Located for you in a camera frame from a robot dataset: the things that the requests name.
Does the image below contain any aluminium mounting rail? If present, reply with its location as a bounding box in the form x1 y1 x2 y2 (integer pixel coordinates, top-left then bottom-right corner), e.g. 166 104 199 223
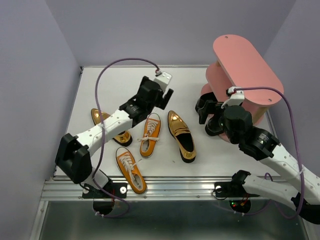
40 177 231 202

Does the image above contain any black loafer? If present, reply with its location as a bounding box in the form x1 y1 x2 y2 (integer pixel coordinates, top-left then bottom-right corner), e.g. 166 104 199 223
195 92 217 112
205 116 224 137

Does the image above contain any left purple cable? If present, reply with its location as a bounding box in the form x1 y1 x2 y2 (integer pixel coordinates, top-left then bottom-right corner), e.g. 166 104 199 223
91 58 162 218

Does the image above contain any pink shoe shelf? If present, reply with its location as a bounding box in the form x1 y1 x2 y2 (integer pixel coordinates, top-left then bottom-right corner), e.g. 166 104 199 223
201 34 284 143

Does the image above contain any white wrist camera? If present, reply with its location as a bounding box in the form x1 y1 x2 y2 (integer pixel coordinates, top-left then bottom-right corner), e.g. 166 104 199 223
153 71 172 92
221 86 245 109

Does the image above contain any orange sneaker front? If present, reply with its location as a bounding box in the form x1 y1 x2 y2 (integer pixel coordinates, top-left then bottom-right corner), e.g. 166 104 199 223
115 146 147 194

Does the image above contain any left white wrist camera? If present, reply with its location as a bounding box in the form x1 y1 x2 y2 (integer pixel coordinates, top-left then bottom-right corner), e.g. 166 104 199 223
153 71 172 92

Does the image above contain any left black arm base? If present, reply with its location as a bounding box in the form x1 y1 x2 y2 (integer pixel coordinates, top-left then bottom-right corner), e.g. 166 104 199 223
79 170 128 199

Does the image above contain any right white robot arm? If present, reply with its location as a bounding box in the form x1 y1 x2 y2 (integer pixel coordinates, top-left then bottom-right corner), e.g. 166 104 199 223
195 99 320 225

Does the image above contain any purple cable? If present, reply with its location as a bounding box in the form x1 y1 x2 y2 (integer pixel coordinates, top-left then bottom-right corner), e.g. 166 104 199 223
232 86 306 220
91 58 162 218

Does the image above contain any orange sneaker centre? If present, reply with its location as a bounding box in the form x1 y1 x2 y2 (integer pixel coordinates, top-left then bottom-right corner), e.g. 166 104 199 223
137 113 162 158

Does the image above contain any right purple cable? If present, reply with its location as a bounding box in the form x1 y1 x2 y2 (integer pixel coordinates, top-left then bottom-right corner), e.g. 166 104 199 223
232 86 306 220

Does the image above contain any black loafer back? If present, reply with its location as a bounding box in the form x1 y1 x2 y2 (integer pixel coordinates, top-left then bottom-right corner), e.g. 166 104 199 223
205 116 224 137

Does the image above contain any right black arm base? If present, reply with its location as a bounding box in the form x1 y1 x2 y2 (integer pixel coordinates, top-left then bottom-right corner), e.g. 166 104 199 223
211 170 259 200

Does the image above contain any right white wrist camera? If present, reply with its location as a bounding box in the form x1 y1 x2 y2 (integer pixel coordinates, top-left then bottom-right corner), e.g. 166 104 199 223
221 86 245 109

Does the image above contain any orange sneaker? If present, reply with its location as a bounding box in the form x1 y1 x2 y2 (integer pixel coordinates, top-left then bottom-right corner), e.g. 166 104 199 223
137 113 162 158
115 146 147 194

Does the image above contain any gold loafer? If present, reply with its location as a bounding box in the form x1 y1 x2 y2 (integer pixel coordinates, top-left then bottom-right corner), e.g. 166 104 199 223
167 110 197 164
90 108 133 147

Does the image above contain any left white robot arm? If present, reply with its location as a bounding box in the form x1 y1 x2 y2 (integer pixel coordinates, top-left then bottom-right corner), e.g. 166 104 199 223
55 72 174 197

